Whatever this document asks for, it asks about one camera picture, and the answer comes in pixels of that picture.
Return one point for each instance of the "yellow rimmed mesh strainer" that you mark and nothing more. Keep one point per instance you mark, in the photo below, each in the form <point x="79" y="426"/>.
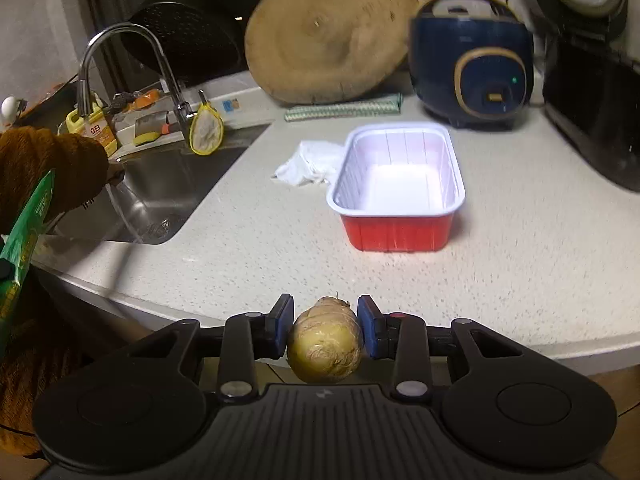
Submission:
<point x="206" y="130"/>

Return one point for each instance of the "green striped cloth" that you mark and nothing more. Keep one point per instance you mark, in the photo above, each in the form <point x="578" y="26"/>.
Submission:
<point x="345" y="108"/>

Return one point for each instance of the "stainless steel sink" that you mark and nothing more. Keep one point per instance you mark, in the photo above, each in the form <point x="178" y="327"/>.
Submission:
<point x="160" y="190"/>

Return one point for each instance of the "white round object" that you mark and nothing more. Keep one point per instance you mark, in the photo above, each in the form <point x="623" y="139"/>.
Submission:
<point x="8" y="107"/>

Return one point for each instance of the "round wooden cutting board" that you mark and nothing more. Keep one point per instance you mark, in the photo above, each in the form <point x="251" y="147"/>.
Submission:
<point x="325" y="35"/>

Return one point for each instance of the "yellow dish soap bottle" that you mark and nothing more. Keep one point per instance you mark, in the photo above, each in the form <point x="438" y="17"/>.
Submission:
<point x="97" y="132"/>

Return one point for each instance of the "person's left forearm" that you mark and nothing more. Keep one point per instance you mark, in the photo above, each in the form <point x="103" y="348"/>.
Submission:
<point x="65" y="170"/>

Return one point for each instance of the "long green snack packet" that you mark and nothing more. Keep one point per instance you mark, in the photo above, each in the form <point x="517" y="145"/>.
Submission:
<point x="22" y="245"/>

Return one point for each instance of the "yellow sponge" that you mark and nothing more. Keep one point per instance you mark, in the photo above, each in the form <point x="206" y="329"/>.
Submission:
<point x="146" y="138"/>

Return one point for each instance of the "cleaver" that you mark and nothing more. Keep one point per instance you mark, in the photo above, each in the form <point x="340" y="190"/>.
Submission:
<point x="149" y="122"/>

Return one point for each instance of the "blue rice cooker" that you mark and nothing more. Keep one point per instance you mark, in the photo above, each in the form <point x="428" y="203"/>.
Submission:
<point x="465" y="60"/>

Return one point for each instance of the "chrome faucet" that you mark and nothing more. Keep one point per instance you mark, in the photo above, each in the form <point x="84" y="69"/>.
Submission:
<point x="165" y="70"/>

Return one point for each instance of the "small sticker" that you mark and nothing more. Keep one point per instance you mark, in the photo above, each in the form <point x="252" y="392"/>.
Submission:
<point x="230" y="105"/>

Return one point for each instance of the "onion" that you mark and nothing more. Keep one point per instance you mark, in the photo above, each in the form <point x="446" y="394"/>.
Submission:
<point x="325" y="347"/>

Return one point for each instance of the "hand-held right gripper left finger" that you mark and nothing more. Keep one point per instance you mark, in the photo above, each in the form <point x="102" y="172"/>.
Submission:
<point x="282" y="327"/>

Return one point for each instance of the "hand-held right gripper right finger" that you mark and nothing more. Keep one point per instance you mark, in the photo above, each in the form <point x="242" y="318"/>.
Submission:
<point x="367" y="330"/>

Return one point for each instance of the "red and white plastic tray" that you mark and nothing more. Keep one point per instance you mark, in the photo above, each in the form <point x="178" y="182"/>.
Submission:
<point x="400" y="185"/>

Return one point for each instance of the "crumpled white tissue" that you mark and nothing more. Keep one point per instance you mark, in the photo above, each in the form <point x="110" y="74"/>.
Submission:
<point x="310" y="162"/>

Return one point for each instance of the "orange object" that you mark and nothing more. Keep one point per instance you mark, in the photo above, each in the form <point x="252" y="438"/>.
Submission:
<point x="145" y="100"/>

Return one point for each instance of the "black countertop appliance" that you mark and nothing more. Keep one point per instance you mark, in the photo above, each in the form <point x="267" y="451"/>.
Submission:
<point x="595" y="120"/>

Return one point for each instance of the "person's brown fuzzy clothing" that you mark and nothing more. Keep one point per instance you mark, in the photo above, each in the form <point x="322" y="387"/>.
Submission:
<point x="30" y="370"/>

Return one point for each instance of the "black colander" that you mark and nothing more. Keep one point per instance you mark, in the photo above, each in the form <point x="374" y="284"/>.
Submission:
<point x="195" y="35"/>

